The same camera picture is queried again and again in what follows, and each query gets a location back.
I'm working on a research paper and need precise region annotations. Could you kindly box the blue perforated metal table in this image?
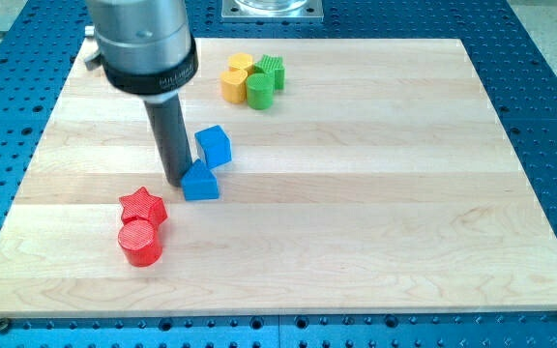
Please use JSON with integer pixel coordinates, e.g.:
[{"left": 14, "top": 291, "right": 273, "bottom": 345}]
[{"left": 0, "top": 0, "right": 557, "bottom": 347}]

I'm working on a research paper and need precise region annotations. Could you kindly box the blue cube block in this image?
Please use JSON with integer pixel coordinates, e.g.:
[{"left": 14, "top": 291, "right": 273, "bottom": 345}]
[{"left": 194, "top": 125, "right": 232, "bottom": 169}]

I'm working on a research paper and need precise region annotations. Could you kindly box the green star block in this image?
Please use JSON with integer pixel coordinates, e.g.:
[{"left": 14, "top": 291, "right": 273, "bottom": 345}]
[{"left": 253, "top": 55, "right": 285, "bottom": 90}]

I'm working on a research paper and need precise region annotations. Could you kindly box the red cylinder block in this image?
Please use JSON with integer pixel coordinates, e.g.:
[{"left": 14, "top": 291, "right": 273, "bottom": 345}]
[{"left": 118, "top": 219, "right": 162, "bottom": 267}]

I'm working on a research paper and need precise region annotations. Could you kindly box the yellow hexagon block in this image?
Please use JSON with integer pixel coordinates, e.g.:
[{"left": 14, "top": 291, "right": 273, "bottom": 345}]
[{"left": 227, "top": 52, "right": 254, "bottom": 74}]

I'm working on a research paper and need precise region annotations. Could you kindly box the red star block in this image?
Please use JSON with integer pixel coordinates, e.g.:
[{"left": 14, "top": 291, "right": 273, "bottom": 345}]
[{"left": 119, "top": 187, "right": 168, "bottom": 228}]

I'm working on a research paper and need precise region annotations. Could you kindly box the light wooden board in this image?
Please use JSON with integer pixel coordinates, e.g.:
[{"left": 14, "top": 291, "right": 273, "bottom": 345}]
[{"left": 0, "top": 39, "right": 557, "bottom": 318}]

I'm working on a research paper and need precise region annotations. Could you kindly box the green cylinder block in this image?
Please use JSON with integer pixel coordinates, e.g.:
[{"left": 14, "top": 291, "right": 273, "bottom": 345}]
[{"left": 246, "top": 73, "right": 274, "bottom": 110}]

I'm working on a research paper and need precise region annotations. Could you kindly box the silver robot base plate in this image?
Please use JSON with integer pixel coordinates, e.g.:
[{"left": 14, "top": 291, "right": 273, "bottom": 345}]
[{"left": 220, "top": 0, "right": 324, "bottom": 23}]

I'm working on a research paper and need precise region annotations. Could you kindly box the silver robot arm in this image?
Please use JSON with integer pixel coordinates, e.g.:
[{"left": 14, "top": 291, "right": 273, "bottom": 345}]
[{"left": 86, "top": 0, "right": 198, "bottom": 187}]

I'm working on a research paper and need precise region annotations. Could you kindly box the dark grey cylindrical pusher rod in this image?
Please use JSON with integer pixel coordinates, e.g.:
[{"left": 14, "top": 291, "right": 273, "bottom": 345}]
[{"left": 143, "top": 92, "right": 192, "bottom": 187}]

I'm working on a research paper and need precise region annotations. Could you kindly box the blue triangle block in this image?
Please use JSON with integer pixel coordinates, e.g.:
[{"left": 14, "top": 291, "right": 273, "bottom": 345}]
[{"left": 181, "top": 159, "right": 220, "bottom": 201}]

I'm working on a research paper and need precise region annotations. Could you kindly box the yellow heart block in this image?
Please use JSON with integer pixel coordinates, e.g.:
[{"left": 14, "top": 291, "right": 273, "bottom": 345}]
[{"left": 220, "top": 70, "right": 249, "bottom": 103}]

